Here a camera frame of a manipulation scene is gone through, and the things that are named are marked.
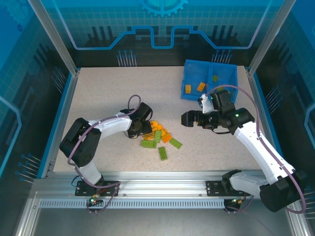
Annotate blue table edge strip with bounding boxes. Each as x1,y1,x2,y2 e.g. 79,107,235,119
253,72,291,179
36,72,74,179

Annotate blue two-compartment plastic bin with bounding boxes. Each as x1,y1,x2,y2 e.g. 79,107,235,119
180,59,239,103

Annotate small lit electronics connector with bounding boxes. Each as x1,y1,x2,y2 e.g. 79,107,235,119
89,194,104,206
225,198,244,206

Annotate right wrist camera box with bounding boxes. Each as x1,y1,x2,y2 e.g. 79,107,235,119
196,93,214,115

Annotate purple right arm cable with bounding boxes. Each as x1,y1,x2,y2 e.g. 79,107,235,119
206,84,307,214

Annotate aluminium front rail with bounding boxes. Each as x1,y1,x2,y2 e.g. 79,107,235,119
31,171,296,197

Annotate slotted grey cable duct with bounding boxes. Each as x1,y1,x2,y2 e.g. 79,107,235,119
39,199,226,209

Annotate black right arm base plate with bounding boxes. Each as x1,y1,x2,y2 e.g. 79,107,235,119
205,180,251,197

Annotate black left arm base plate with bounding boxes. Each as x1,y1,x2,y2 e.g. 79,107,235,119
75,180,121,197

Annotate aluminium frame post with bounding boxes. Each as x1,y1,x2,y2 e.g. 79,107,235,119
247,0,297,77
27,0,81,76

